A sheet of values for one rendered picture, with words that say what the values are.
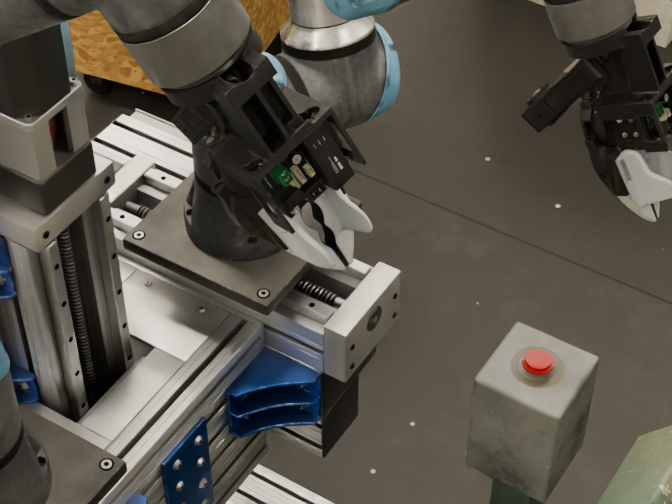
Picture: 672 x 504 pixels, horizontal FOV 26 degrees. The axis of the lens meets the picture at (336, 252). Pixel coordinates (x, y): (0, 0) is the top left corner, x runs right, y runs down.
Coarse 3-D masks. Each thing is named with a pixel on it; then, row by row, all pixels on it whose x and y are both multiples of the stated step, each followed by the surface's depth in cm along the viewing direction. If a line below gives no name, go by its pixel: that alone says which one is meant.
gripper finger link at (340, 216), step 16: (336, 192) 101; (320, 208) 103; (336, 208) 103; (352, 208) 101; (336, 224) 104; (352, 224) 103; (368, 224) 100; (336, 240) 105; (352, 240) 106; (352, 256) 106
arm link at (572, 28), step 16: (592, 0) 126; (608, 0) 127; (624, 0) 128; (560, 16) 128; (576, 16) 127; (592, 16) 127; (608, 16) 127; (624, 16) 128; (560, 32) 130; (576, 32) 128; (592, 32) 128; (608, 32) 128
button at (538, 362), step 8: (528, 352) 183; (536, 352) 183; (544, 352) 183; (528, 360) 182; (536, 360) 182; (544, 360) 182; (552, 360) 182; (528, 368) 181; (536, 368) 181; (544, 368) 181; (552, 368) 181
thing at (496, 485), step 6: (492, 486) 199; (498, 486) 198; (504, 486) 197; (492, 492) 200; (498, 492) 199; (504, 492) 198; (510, 492) 198; (516, 492) 197; (492, 498) 201; (498, 498) 200; (504, 498) 199; (510, 498) 198; (516, 498) 198; (522, 498) 197; (528, 498) 196
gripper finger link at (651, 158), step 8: (640, 152) 139; (648, 152) 139; (656, 152) 139; (664, 152) 138; (648, 160) 140; (656, 160) 139; (664, 160) 139; (648, 168) 140; (656, 168) 140; (664, 168) 139; (664, 176) 140; (656, 208) 141; (656, 216) 141
